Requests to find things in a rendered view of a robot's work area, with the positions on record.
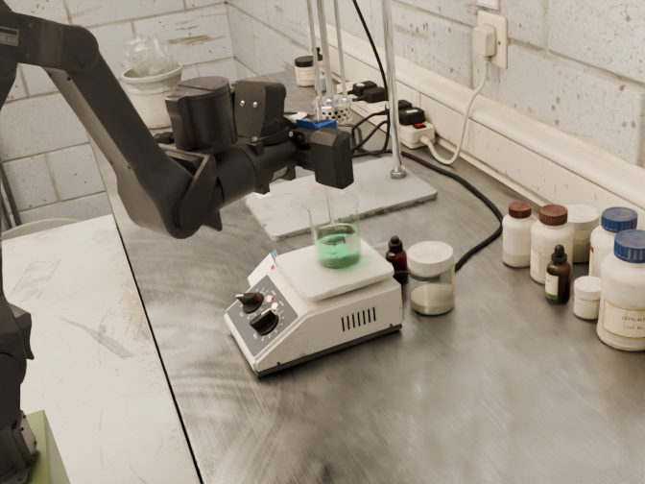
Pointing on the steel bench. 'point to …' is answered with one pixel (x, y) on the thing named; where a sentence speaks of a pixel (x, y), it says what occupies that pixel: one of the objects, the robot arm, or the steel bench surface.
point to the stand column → (392, 91)
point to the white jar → (304, 70)
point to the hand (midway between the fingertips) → (313, 133)
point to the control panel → (261, 312)
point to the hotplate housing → (326, 323)
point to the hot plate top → (294, 270)
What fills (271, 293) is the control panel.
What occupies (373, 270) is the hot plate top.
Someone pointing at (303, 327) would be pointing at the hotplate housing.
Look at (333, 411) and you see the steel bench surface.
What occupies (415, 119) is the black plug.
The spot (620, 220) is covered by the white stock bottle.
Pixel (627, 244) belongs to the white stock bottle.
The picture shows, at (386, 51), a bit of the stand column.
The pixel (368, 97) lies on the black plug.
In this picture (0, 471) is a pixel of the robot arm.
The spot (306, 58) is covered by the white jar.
